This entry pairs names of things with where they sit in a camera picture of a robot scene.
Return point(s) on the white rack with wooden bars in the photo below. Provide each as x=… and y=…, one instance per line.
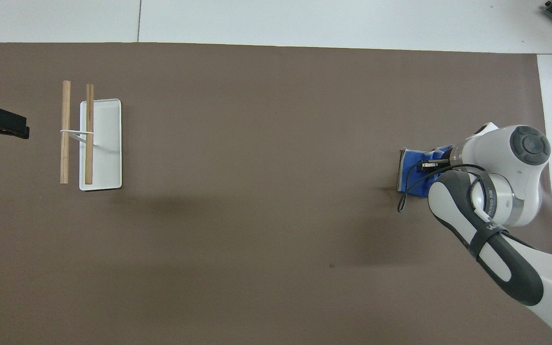
x=106, y=143

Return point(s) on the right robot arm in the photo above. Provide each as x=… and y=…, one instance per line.
x=520, y=191

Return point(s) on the blue towel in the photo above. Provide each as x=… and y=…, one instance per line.
x=412, y=177

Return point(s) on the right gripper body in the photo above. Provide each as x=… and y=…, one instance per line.
x=441, y=166

